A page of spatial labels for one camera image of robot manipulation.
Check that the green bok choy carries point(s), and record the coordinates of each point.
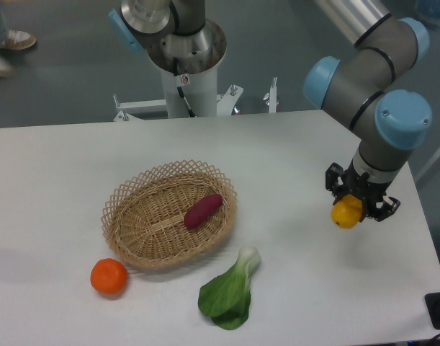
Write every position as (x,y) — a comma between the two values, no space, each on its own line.
(226,299)

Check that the blue object top right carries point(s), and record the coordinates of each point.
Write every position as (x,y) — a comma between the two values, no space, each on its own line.
(428,11)

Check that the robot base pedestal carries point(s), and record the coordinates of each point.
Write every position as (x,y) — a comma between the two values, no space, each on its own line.
(181,42)

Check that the yellow mango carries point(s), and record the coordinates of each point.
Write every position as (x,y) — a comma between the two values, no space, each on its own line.
(347,212)

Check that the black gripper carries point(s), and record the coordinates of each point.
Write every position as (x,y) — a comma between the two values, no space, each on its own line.
(340,182)

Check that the purple sweet potato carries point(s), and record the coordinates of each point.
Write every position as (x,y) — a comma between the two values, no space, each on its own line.
(202,210)

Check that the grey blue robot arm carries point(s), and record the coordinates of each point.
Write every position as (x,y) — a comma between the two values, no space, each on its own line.
(390,124)

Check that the woven wicker basket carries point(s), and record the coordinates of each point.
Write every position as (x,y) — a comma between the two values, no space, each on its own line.
(143,220)

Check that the person's brown white shoe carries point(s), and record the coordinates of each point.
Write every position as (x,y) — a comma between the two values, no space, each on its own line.
(18,40)

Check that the black device at table edge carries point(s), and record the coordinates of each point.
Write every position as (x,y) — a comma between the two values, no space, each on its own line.
(432,301)

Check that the orange tangerine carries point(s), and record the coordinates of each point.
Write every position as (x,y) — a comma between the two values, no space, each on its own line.
(109,277)

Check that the white metal base frame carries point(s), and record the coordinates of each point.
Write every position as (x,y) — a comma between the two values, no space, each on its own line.
(225,104)

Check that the white frame at right edge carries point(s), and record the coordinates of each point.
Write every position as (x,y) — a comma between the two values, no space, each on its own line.
(429,169)

